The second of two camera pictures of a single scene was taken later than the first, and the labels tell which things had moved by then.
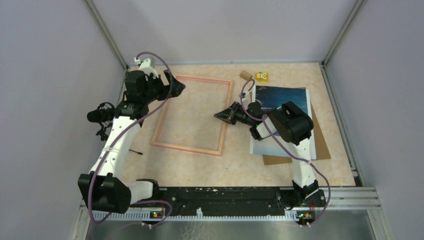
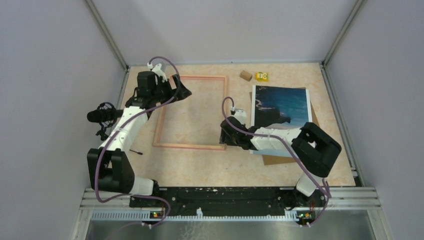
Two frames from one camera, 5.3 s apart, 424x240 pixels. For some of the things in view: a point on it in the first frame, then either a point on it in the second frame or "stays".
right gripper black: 228,115 -> 226,139
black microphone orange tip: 104,115 stays
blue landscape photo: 270,97 stays
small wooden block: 245,75 stays
